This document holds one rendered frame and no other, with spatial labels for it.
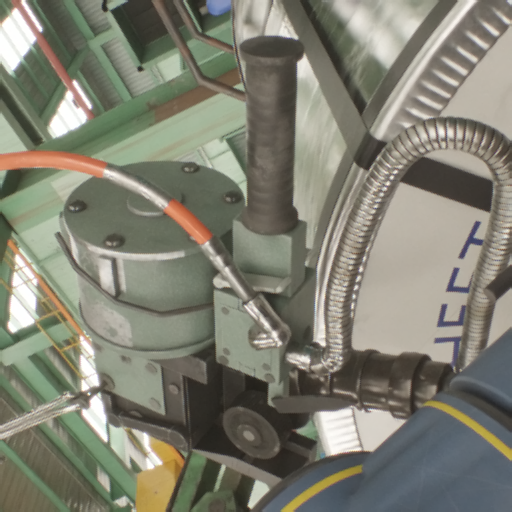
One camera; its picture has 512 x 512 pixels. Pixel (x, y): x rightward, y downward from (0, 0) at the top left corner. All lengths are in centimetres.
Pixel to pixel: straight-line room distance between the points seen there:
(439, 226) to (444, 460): 51
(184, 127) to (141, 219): 511
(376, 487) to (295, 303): 31
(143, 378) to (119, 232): 16
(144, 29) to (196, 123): 177
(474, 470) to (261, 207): 30
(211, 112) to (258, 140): 515
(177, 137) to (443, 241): 499
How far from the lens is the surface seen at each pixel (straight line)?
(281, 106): 52
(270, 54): 50
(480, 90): 75
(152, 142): 576
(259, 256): 58
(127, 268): 59
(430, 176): 76
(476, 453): 31
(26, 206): 610
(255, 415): 70
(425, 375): 66
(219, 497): 187
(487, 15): 72
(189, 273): 59
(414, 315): 86
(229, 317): 60
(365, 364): 68
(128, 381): 72
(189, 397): 70
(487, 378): 33
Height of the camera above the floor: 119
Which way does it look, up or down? 9 degrees up
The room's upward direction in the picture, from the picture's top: 114 degrees counter-clockwise
